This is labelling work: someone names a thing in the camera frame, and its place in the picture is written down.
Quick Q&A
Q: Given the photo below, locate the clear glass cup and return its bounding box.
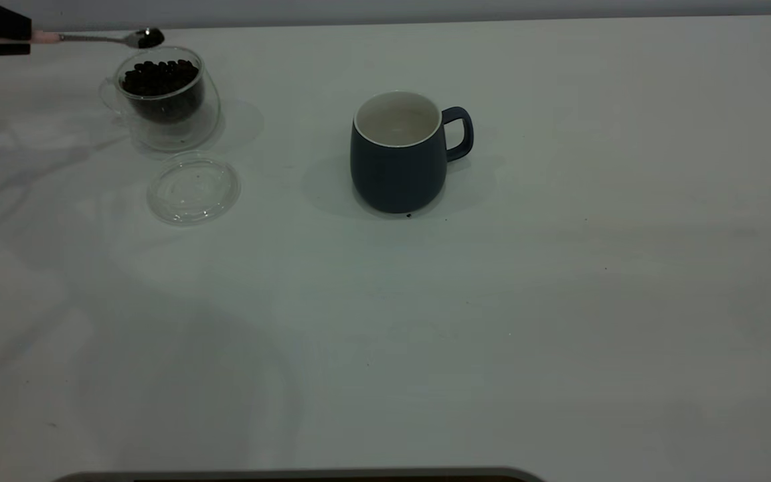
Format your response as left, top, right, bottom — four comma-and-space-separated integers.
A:
99, 46, 221, 151

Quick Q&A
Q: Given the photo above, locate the pink handled metal spoon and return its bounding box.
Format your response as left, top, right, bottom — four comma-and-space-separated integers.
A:
29, 27, 166, 50

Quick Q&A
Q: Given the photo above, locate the dark coffee beans pile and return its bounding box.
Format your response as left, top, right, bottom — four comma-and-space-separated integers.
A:
120, 59, 204, 125

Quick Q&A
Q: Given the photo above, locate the dark grey ceramic mug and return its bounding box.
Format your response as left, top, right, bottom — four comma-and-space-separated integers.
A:
350, 91, 475, 215

